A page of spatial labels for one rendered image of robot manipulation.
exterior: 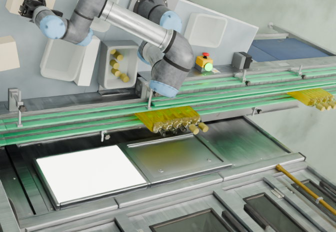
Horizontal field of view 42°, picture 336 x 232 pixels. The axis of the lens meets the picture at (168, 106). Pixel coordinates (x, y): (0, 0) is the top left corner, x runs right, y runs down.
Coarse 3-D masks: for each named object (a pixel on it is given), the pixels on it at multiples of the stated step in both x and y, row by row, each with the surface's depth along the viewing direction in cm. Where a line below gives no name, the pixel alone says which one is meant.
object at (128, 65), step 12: (108, 48) 208; (120, 48) 209; (132, 48) 218; (108, 60) 208; (120, 60) 220; (132, 60) 220; (108, 72) 220; (132, 72) 221; (108, 84) 218; (120, 84) 220; (132, 84) 222
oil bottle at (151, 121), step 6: (138, 114) 223; (144, 114) 218; (150, 114) 218; (144, 120) 218; (150, 120) 213; (156, 120) 213; (150, 126) 213; (156, 126) 211; (162, 126) 212; (156, 132) 212
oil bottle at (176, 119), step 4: (168, 108) 226; (168, 112) 222; (172, 112) 223; (172, 116) 219; (176, 116) 220; (172, 120) 217; (176, 120) 217; (180, 120) 218; (176, 124) 217; (176, 128) 218
